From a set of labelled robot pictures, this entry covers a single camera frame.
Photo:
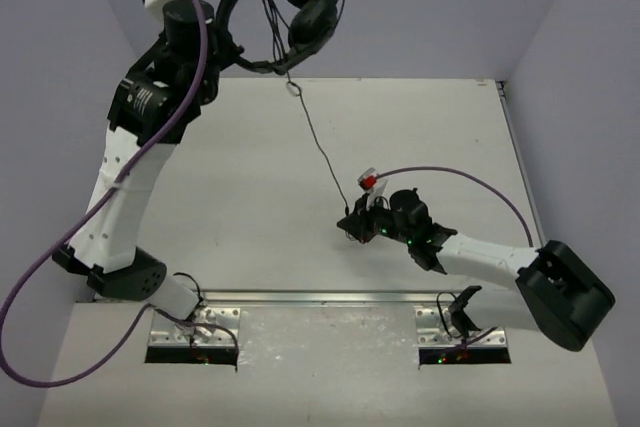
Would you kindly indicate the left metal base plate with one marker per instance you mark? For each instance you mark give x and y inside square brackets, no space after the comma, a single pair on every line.
[210,327]

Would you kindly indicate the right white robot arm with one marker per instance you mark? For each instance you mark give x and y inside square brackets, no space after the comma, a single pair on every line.
[548,289]

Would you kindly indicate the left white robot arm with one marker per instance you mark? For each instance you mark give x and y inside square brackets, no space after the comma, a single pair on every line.
[152,106]

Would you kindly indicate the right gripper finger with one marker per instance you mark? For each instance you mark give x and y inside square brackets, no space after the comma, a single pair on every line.
[352,227]
[362,206]

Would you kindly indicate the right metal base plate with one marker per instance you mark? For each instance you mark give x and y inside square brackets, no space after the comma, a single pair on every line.
[434,329]

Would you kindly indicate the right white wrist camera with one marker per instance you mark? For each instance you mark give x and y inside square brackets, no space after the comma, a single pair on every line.
[373,185]

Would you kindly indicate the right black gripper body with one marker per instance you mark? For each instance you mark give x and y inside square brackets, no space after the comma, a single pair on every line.
[381,222]

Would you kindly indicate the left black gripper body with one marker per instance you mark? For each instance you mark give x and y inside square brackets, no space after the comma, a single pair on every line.
[228,50]

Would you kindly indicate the metal base plate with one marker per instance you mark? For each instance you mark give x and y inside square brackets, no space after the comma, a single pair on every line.
[210,327]
[434,329]

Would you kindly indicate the black headset with microphone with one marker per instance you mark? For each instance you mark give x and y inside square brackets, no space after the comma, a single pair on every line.
[293,42]

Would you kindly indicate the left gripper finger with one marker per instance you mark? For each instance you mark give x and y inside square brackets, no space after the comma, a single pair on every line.
[222,27]
[229,55]

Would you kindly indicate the aluminium rail front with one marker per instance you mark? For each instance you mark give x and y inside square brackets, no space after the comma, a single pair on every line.
[232,296]

